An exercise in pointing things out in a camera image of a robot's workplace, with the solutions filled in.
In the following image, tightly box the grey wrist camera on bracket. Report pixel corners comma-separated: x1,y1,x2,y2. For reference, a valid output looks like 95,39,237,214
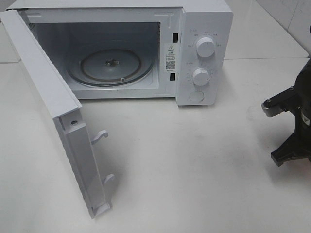
261,87,300,117

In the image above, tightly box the white microwave door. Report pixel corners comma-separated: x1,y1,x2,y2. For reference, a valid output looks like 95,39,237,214
0,10,114,218

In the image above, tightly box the white microwave knob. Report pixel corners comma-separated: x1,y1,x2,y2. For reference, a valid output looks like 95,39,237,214
192,68,210,86
195,36,215,58

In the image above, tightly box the white microwave oven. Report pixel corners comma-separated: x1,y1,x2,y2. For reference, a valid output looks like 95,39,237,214
5,0,233,106

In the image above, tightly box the white lower microwave knob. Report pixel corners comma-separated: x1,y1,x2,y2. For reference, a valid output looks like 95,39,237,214
192,68,210,86

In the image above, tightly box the round door release button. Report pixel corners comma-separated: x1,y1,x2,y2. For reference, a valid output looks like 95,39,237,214
189,91,204,102

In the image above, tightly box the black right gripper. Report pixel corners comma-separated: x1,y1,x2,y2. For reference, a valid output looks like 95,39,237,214
271,59,311,167

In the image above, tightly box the white upper microwave knob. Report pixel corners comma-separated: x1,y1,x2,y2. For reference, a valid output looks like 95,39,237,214
195,36,215,58

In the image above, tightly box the glass microwave turntable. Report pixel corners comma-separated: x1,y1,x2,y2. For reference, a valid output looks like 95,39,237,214
67,49,154,87

